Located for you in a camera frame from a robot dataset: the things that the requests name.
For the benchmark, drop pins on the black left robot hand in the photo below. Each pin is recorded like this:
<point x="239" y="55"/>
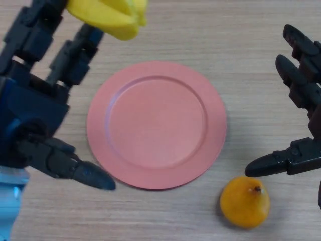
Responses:
<point x="30" y="105"/>

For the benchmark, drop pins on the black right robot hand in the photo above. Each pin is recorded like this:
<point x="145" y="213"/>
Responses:
<point x="303" y="155"/>

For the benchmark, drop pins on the yellow starfruit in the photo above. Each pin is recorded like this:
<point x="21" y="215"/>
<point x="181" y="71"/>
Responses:
<point x="113" y="17"/>

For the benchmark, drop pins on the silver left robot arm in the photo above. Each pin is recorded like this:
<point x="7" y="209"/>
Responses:
<point x="10" y="200"/>

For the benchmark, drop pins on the pink round plate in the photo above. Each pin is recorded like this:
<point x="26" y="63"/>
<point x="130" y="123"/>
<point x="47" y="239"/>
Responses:
<point x="158" y="125"/>

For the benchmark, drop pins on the orange pear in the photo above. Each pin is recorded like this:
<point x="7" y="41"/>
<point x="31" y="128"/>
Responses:
<point x="244" y="203"/>

